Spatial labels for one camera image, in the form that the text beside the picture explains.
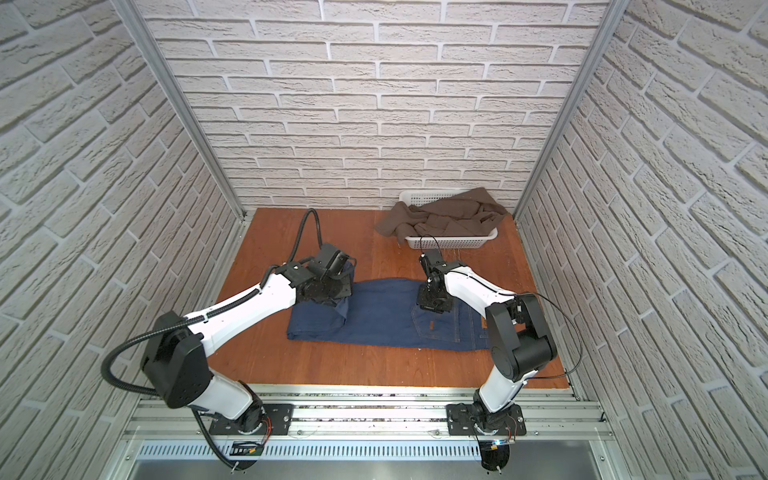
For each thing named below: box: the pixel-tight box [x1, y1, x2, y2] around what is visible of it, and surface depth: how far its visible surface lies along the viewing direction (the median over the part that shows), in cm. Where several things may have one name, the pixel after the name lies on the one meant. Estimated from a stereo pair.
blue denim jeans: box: [287, 264, 490, 351], surface depth 90 cm
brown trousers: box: [375, 187, 509, 245], surface depth 112 cm
